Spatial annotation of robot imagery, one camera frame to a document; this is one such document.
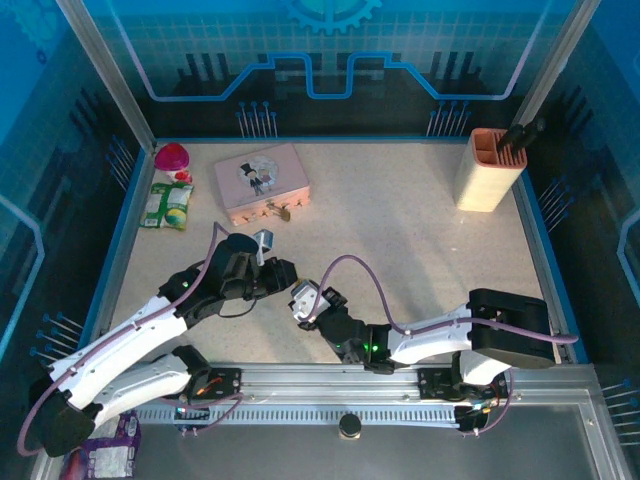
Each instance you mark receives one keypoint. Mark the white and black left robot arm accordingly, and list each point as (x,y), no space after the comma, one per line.
(125,340)

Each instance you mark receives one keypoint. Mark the beige knife block orange top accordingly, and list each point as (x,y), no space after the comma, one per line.
(485,185)

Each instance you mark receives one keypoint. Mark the black round knob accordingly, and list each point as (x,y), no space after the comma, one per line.
(349,425)

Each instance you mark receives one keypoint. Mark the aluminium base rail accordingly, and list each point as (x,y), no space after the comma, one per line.
(325,382)

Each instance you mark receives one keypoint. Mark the aluminium frame post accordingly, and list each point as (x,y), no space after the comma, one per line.
(555,60)
(105,75)

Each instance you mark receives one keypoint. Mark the purple snack bag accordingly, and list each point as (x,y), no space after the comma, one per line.
(110,450)

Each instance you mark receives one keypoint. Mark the magenta topped toy bottle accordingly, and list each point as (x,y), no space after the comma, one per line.
(172,159)

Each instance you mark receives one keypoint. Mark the pink tin box couple print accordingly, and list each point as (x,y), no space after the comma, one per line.
(260,180)

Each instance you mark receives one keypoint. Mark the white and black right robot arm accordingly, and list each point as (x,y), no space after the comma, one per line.
(435,340)

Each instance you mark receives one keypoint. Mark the green snack bag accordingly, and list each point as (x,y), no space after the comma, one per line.
(167,205)

